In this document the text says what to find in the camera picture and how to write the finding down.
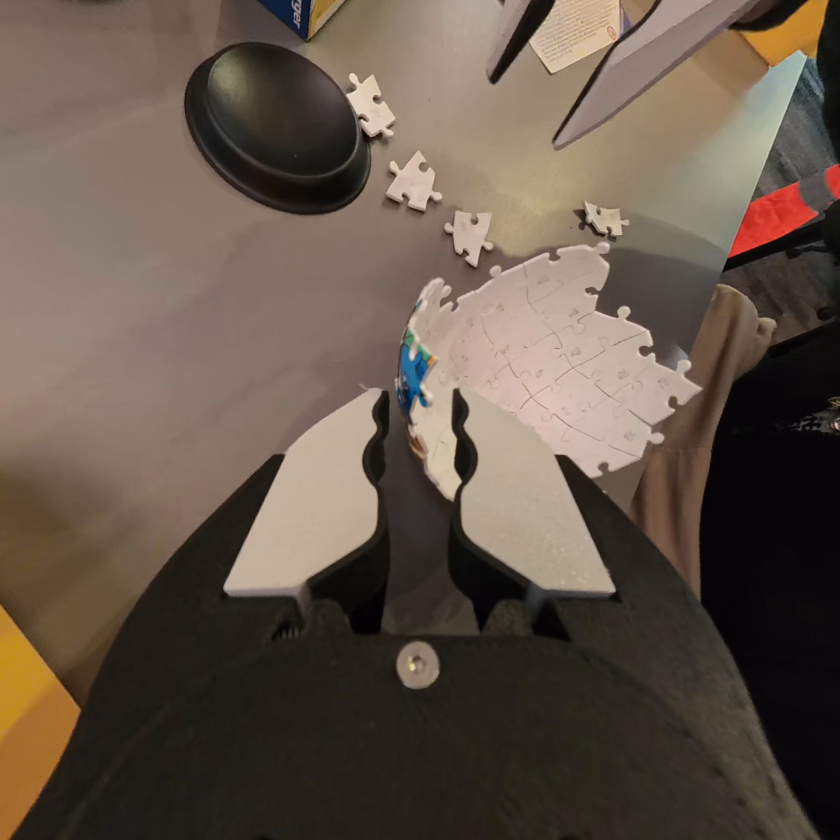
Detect blue puzzle box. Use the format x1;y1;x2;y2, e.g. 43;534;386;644
257;0;342;42

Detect red chair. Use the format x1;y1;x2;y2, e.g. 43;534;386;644
728;184;840;258

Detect black metal bar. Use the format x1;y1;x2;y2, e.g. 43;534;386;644
722;223;840;273

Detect person's beige trousers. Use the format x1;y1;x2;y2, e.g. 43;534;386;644
630;283;778;598

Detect black round ball stand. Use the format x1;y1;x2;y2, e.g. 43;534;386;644
184;41;372;215

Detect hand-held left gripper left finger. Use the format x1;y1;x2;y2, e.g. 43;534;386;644
223;387;391;636

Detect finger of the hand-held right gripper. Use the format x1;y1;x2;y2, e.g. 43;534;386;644
486;0;557;85
553;0;759;151

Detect metal badge reel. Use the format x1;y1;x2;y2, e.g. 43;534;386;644
797;403;840;437

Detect partly built puzzle ball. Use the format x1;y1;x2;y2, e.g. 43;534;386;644
394;241;703;503

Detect yellow plastic bin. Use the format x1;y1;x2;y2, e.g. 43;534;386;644
738;18;815;68
0;604;83;840

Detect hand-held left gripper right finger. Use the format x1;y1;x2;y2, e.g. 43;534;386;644
448;387;618;636

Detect white-backed puzzle piece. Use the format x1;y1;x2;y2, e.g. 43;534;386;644
385;150;443;212
581;200;631;238
346;72;397;139
444;210;494;268

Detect white instruction leaflet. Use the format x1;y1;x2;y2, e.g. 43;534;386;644
528;0;623;74

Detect person's black top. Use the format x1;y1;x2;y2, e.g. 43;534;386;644
699;322;840;840

